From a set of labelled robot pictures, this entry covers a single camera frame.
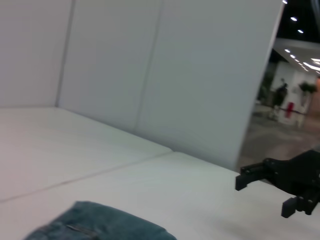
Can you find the long ceiling light strip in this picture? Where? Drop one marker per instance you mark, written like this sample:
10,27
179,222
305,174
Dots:
312,65

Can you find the red sign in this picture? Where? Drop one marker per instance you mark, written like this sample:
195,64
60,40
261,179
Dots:
290,110

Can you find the green potted plant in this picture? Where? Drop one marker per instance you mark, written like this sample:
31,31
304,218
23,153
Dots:
308,88

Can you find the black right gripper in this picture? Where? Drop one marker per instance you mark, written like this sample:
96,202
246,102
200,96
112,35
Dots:
297,175

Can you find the blue denim shorts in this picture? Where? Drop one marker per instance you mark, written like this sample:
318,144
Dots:
105,222

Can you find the white counter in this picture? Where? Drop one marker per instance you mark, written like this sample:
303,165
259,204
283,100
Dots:
298,118

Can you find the person in dark clothes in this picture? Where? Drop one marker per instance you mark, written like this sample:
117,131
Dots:
279,95

